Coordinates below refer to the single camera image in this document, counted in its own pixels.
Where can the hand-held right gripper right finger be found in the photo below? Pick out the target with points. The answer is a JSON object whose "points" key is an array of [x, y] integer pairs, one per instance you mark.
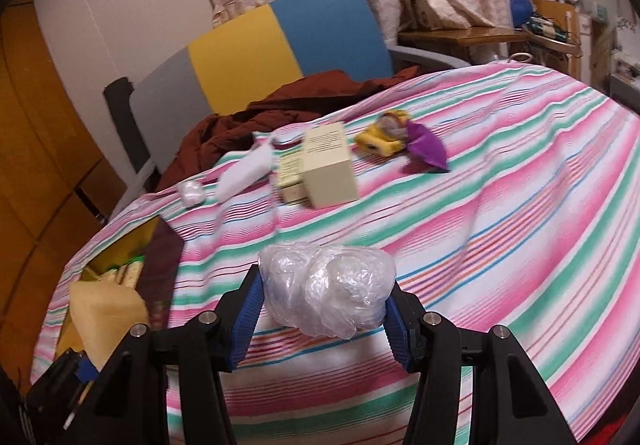
{"points": [[397, 325]]}

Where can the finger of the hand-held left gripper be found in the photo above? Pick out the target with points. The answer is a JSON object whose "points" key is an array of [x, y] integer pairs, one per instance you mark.
{"points": [[86, 371]]}

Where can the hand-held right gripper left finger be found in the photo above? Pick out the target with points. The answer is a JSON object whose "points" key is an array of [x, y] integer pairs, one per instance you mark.
{"points": [[245, 320]]}

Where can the yellow sponge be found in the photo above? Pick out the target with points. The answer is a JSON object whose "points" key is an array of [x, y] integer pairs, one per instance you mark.
{"points": [[107, 320]]}

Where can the large plastic-wrapped white ball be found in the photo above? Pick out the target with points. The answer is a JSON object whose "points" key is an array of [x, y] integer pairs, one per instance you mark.
{"points": [[330, 290]]}

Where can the gold metal tin box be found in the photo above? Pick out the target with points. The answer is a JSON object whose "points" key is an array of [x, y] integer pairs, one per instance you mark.
{"points": [[95, 272]]}

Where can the small plastic-wrapped white ball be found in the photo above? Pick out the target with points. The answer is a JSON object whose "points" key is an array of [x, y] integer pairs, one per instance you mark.
{"points": [[192, 193]]}

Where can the large cream carton box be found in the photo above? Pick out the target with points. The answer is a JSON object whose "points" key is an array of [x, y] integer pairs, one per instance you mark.
{"points": [[330, 175]]}

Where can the purple snack packet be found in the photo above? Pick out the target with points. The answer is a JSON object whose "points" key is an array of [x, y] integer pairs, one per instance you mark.
{"points": [[425, 150]]}

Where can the pink green striped tablecloth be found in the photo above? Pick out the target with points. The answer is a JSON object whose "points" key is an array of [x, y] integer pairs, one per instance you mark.
{"points": [[500, 225]]}

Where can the brown padded jacket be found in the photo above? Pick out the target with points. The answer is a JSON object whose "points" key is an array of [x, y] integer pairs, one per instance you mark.
{"points": [[235, 130]]}

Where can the wooden wardrobe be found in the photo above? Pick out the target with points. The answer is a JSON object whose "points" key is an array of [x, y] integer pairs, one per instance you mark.
{"points": [[35, 150]]}

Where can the black rolled mat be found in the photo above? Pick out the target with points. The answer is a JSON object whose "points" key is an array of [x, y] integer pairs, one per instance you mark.
{"points": [[117, 110]]}

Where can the grey yellow blue chair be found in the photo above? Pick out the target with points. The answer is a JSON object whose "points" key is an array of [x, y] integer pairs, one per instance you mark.
{"points": [[325, 35]]}

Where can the wooden side desk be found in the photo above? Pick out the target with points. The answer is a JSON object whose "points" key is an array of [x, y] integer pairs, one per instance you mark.
{"points": [[465, 34]]}

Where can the printed cardboard box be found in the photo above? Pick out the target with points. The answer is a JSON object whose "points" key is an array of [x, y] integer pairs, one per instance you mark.
{"points": [[427, 10]]}

